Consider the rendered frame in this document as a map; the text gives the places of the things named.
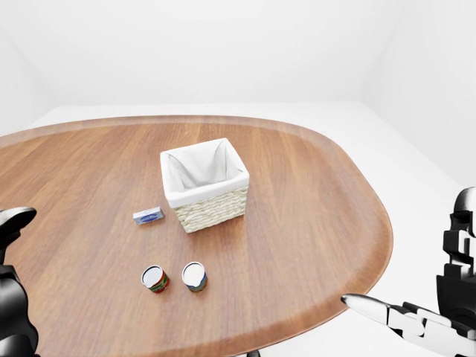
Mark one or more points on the small blue flat box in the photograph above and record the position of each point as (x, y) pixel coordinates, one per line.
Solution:
(148, 216)

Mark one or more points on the woven basket with white liner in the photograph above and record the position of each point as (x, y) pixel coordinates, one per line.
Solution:
(208, 208)

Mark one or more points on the red tin with green print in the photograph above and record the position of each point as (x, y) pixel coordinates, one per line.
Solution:
(156, 279)

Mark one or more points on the small dark shape under table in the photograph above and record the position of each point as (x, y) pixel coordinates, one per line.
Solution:
(253, 353)

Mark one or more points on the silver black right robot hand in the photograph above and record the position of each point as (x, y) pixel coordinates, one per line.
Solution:
(455, 297)

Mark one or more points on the blue and yellow tin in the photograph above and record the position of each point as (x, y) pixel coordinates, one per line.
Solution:
(195, 277)

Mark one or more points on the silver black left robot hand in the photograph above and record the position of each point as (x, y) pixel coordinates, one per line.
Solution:
(13, 301)

